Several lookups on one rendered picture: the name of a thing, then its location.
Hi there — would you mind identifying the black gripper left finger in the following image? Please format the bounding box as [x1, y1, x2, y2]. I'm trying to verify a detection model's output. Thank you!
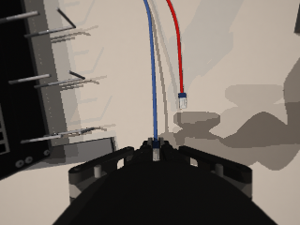
[68, 138, 153, 203]

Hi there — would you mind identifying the blue patch cord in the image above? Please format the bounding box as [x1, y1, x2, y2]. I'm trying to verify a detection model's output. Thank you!
[143, 0, 158, 142]

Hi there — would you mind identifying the white cable plug with dark blue collar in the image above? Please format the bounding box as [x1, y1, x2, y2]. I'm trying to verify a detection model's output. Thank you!
[178, 93, 187, 109]

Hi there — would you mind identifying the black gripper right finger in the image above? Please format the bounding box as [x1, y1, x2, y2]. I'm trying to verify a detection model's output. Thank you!
[158, 137, 252, 200]

